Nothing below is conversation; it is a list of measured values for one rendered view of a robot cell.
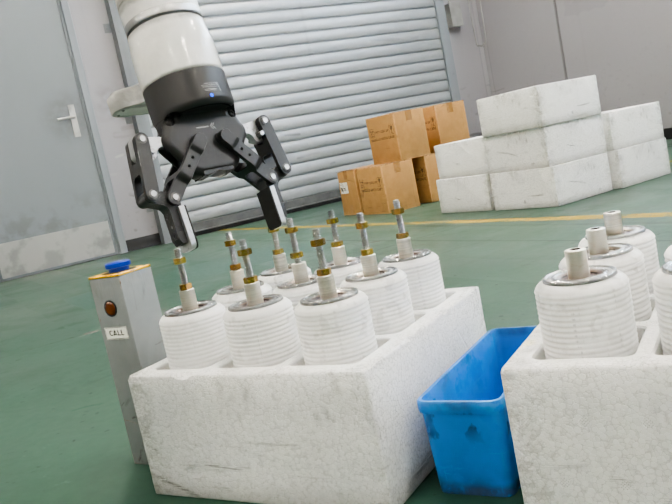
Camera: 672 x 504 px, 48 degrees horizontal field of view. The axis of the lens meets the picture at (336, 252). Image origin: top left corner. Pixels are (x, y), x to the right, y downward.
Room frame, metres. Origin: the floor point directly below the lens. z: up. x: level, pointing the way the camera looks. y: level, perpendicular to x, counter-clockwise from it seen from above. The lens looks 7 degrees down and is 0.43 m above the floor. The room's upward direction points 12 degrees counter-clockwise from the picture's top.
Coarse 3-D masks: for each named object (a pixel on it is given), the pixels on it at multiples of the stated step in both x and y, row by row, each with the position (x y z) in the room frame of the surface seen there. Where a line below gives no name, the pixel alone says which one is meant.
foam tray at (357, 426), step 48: (384, 336) 0.97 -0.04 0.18; (432, 336) 0.99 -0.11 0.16; (480, 336) 1.14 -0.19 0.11; (144, 384) 1.02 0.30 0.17; (192, 384) 0.97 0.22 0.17; (240, 384) 0.93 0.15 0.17; (288, 384) 0.89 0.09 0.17; (336, 384) 0.85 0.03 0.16; (384, 384) 0.86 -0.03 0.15; (144, 432) 1.03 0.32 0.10; (192, 432) 0.98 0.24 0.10; (240, 432) 0.94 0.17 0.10; (288, 432) 0.90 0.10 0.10; (336, 432) 0.86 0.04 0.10; (384, 432) 0.84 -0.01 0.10; (192, 480) 0.99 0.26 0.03; (240, 480) 0.95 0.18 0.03; (288, 480) 0.91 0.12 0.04; (336, 480) 0.87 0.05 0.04; (384, 480) 0.83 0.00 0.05
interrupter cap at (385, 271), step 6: (384, 270) 1.04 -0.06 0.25; (390, 270) 1.03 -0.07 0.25; (396, 270) 1.02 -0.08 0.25; (348, 276) 1.05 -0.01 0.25; (354, 276) 1.04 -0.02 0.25; (360, 276) 1.05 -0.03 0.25; (372, 276) 1.01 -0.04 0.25; (378, 276) 1.00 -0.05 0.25; (384, 276) 1.00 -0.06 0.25; (354, 282) 1.01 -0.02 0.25
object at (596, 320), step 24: (552, 288) 0.75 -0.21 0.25; (576, 288) 0.73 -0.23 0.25; (600, 288) 0.72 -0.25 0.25; (624, 288) 0.74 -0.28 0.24; (552, 312) 0.75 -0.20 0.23; (576, 312) 0.73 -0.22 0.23; (600, 312) 0.72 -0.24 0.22; (624, 312) 0.73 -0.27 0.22; (552, 336) 0.75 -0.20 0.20; (576, 336) 0.73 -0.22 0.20; (600, 336) 0.72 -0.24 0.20; (624, 336) 0.73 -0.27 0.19
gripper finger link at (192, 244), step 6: (180, 210) 0.63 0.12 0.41; (186, 210) 0.63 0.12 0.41; (180, 216) 0.63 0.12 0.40; (186, 216) 0.63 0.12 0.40; (186, 222) 0.63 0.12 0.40; (186, 228) 0.63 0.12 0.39; (192, 228) 0.63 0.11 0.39; (186, 234) 0.63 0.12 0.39; (192, 234) 0.63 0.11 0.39; (192, 240) 0.62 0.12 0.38; (180, 246) 0.64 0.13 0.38; (186, 246) 0.63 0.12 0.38; (192, 246) 0.62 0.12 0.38; (186, 252) 0.64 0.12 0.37
